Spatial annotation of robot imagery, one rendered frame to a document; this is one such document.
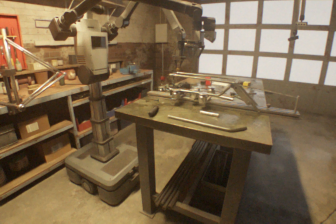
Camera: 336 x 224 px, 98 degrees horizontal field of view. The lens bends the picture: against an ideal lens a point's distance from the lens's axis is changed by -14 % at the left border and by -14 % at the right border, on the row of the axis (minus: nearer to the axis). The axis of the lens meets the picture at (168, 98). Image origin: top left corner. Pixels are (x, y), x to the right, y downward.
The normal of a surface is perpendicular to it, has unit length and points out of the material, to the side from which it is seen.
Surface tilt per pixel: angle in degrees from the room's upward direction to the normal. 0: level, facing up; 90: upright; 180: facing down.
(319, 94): 90
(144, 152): 90
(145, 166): 90
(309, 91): 90
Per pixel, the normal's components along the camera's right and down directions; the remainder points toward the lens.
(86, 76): -0.45, 0.26
